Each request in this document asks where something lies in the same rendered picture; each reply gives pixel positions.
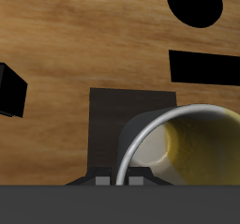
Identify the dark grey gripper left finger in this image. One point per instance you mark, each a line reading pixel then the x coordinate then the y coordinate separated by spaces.
pixel 100 175

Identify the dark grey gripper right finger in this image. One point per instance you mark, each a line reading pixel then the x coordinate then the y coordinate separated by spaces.
pixel 139 175

